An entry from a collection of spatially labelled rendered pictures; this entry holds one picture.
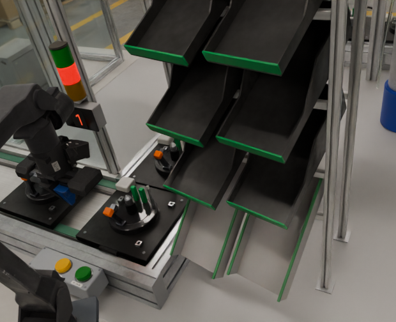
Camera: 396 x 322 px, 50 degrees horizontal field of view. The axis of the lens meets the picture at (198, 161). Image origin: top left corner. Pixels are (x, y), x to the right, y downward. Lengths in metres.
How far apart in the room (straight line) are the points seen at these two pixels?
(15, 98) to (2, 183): 0.92
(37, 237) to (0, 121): 0.64
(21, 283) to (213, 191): 0.40
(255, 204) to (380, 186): 0.63
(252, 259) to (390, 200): 0.53
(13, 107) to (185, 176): 0.38
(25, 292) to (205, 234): 0.42
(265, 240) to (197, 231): 0.17
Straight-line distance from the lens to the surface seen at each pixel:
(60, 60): 1.17
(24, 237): 1.33
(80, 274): 1.14
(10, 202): 1.46
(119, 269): 1.12
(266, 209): 0.84
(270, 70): 0.61
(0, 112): 0.75
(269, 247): 0.97
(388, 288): 1.16
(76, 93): 1.21
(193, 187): 0.90
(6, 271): 0.74
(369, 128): 1.63
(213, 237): 1.01
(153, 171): 1.34
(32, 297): 0.82
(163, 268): 1.09
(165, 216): 1.19
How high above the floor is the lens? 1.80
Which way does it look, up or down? 38 degrees down
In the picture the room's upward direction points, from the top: 11 degrees counter-clockwise
